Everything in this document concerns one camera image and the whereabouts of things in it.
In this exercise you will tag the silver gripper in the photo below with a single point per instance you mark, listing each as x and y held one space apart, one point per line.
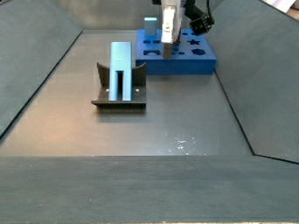
172 18

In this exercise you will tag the light blue square-circle object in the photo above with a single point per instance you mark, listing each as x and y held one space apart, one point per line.
120 70

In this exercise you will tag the dark curved cradle fixture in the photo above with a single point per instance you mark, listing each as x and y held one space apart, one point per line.
119 94

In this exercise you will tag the light blue rectangular peg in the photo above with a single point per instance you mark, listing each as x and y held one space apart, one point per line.
149 26

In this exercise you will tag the brown cylinder peg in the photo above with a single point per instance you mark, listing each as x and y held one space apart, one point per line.
175 43

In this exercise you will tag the blue shape-sorter block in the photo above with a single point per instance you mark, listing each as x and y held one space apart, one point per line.
191 57

